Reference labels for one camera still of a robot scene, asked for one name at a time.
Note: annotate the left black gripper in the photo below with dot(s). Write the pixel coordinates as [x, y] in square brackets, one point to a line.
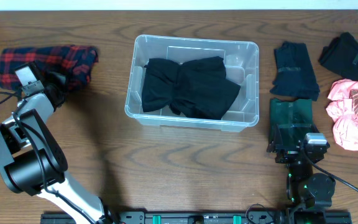
[56, 90]

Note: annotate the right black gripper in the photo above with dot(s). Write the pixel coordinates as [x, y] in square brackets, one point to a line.
[278, 144]

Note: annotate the dark green garment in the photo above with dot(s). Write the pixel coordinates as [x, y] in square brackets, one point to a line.
[295, 119]

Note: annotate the red navy plaid shirt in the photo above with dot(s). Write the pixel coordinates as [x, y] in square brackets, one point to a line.
[73, 61]

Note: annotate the dark navy garment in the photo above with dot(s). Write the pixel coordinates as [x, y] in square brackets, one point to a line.
[295, 75]

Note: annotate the pink shirt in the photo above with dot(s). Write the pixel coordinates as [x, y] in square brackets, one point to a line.
[343, 109]

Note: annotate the black shirt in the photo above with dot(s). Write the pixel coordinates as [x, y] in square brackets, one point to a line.
[197, 88]

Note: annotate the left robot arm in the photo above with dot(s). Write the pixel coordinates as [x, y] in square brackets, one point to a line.
[32, 162]

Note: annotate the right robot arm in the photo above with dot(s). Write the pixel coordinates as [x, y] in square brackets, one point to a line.
[308, 191]

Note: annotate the black folded garment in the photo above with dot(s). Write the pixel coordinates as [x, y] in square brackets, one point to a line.
[341, 56]

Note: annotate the clear plastic storage bin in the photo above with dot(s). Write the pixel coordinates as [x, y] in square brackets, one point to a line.
[241, 59]

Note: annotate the black mounting rail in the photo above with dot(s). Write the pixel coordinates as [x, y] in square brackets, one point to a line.
[235, 218]

